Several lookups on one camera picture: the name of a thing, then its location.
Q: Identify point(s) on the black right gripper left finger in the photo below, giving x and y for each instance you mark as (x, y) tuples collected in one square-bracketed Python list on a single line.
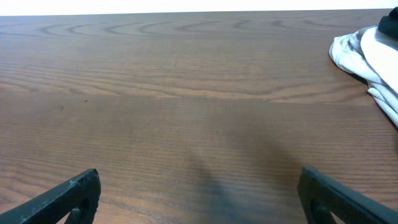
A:
[(76, 199)]

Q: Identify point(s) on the white crumpled garment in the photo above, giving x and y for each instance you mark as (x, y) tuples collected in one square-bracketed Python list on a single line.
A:
[(371, 55)]

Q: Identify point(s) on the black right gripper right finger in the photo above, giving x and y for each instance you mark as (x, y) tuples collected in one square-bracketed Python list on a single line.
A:
[(324, 198)]

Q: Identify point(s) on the dark navy garment in pile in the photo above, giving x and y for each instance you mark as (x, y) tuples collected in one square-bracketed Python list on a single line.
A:
[(388, 25)]

